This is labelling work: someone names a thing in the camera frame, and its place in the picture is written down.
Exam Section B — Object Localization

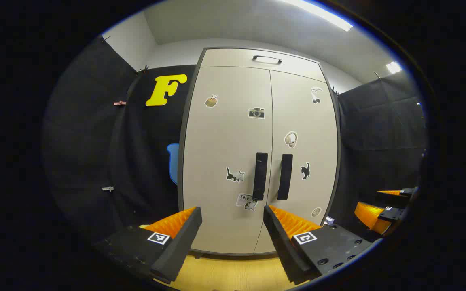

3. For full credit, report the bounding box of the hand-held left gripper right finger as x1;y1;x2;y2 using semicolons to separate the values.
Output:
263;205;375;285

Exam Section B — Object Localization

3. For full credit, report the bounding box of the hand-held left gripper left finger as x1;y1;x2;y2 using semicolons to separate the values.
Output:
95;206;203;283

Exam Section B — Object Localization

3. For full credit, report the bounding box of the black door handle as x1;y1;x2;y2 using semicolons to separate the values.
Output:
277;154;293;201
252;152;269;201

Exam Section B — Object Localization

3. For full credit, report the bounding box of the white shoe cabinet door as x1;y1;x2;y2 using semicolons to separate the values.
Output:
254;70;339;254
182;67;273;255

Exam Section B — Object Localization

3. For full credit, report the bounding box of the white double-door shoe cabinet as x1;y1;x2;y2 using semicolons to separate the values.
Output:
177;47;341;257

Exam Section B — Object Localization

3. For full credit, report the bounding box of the black backdrop cloth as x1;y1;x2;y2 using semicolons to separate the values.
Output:
42;36;428;247

